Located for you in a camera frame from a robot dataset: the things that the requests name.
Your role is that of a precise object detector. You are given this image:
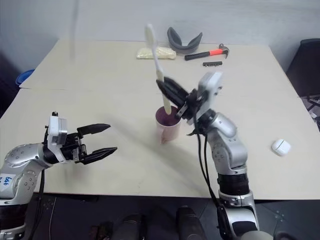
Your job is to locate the white toothbrush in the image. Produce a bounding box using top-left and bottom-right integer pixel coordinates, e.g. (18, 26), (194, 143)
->
(144, 23), (172, 116)

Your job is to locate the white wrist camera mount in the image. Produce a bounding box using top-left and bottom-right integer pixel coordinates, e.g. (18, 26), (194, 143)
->
(196, 71), (224, 114)
(46, 114), (69, 151)

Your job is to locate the grey curved foam pad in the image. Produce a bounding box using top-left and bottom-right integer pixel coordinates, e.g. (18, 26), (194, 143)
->
(166, 26), (204, 54)

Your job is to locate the hammer with orange black handle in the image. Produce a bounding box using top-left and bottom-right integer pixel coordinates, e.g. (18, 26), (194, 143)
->
(184, 43), (232, 62)

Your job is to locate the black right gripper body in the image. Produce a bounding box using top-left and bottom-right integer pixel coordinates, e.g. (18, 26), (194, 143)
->
(175, 88), (209, 125)

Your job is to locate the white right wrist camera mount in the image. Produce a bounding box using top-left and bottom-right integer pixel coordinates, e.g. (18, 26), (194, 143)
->
(196, 71), (224, 114)

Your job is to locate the white earbuds case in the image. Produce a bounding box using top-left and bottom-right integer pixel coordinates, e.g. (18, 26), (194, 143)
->
(271, 138), (292, 157)

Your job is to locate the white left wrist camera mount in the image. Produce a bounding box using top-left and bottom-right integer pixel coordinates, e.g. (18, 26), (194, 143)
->
(46, 114), (69, 151)

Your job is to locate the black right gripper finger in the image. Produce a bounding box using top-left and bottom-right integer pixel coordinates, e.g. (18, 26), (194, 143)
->
(156, 79), (187, 109)
(164, 76), (192, 99)

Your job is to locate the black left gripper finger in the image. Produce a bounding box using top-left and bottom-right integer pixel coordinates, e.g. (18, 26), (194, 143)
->
(82, 146), (119, 166)
(76, 122), (111, 138)

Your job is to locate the black toothed strip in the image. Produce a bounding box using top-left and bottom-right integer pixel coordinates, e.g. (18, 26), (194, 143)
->
(202, 60), (224, 68)

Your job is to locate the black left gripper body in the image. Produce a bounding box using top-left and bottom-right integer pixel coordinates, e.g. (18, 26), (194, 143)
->
(59, 132), (88, 164)

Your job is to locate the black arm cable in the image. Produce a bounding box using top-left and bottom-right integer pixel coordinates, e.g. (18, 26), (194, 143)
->
(29, 123), (51, 240)
(186, 124), (227, 240)

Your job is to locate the black chair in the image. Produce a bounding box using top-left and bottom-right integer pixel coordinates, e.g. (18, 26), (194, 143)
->
(285, 38), (320, 97)

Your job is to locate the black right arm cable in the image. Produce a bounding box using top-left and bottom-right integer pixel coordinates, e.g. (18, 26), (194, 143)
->
(186, 124), (227, 240)

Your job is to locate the blue bucket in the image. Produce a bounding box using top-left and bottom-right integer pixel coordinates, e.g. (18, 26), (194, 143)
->
(15, 68), (36, 88)

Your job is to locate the dark rounded shape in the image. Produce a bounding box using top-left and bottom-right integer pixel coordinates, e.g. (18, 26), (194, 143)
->
(174, 205), (206, 240)

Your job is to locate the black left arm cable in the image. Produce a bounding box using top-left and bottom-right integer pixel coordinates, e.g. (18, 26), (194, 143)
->
(29, 123), (51, 240)

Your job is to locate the pink mug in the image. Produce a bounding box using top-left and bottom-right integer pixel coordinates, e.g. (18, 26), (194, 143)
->
(155, 105), (182, 146)

